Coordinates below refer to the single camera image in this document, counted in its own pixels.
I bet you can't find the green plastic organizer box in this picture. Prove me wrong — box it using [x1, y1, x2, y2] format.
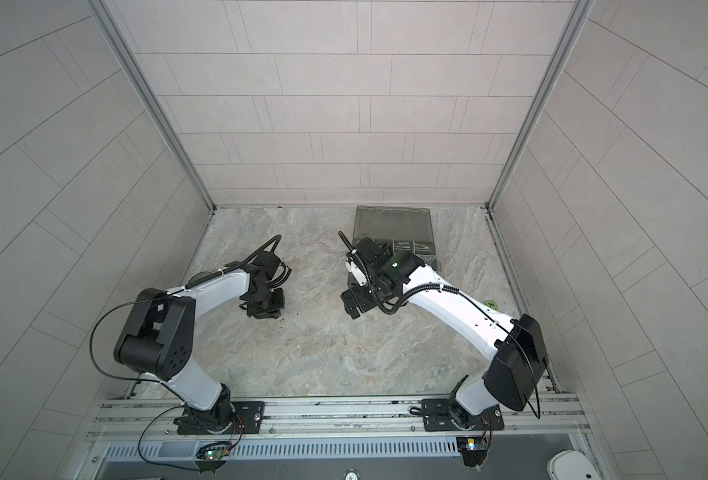
[339, 205, 439, 270]

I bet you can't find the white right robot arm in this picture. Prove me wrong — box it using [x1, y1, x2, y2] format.
[339, 233, 548, 430]

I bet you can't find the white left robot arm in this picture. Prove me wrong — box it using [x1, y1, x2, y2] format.
[114, 250, 292, 434]

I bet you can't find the left circuit board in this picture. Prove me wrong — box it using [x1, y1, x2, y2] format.
[196, 441, 232, 462]

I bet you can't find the circuit board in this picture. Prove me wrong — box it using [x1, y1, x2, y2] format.
[196, 441, 232, 462]
[456, 437, 490, 468]

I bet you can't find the right circuit board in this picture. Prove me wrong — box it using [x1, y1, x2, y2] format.
[456, 437, 490, 468]

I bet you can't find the white round device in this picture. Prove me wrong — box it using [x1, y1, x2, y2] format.
[547, 450, 601, 480]

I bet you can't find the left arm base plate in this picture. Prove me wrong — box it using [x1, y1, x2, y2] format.
[174, 400, 265, 435]

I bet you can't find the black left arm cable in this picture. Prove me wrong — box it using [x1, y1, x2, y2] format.
[88, 299, 211, 472]

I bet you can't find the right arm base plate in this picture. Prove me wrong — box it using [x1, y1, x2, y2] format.
[409, 398, 505, 432]

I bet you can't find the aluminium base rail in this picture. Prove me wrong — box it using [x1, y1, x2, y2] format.
[86, 392, 591, 441]

